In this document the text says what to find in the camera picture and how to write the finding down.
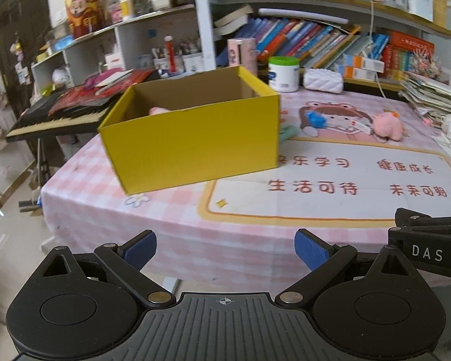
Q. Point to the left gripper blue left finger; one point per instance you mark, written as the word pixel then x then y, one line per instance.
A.
pixel 123 265

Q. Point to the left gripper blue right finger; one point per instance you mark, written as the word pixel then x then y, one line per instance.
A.
pixel 327 265

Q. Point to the white staples box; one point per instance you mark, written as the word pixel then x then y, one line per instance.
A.
pixel 354 127

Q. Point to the large pink plush toy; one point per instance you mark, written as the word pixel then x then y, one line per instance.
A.
pixel 158 110

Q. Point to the pink checkered cartoon desk mat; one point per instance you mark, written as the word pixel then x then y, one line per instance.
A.
pixel 238 232

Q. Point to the small pink plush toy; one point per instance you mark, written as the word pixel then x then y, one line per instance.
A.
pixel 387 126

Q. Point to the blue hair clip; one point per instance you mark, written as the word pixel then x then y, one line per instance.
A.
pixel 316 120

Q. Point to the stack of papers and booklets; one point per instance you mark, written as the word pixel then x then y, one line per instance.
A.
pixel 429 98

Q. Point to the black electronic keyboard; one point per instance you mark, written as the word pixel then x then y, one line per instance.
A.
pixel 38 122

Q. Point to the yellow cardboard box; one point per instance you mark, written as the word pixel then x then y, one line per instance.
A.
pixel 221 123

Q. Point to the white quilted pouch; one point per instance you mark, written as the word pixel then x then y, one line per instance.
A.
pixel 323 80

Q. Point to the white jar green lid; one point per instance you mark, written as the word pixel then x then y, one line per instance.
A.
pixel 284 73

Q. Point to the red boxed book set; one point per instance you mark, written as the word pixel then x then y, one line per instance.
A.
pixel 405 53

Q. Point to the orange blue white box upper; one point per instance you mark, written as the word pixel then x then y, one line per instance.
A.
pixel 356 61

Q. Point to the row of colourful books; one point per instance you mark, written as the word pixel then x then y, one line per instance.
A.
pixel 316 44

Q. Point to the red tube bottle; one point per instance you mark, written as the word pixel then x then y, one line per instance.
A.
pixel 170 52

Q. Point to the pink cylindrical container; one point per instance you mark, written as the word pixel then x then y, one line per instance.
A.
pixel 242 52

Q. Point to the white wooden bookshelf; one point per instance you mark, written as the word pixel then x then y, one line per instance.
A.
pixel 133 33

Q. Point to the cartoon figure gift box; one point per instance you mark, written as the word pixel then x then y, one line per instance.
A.
pixel 84 16

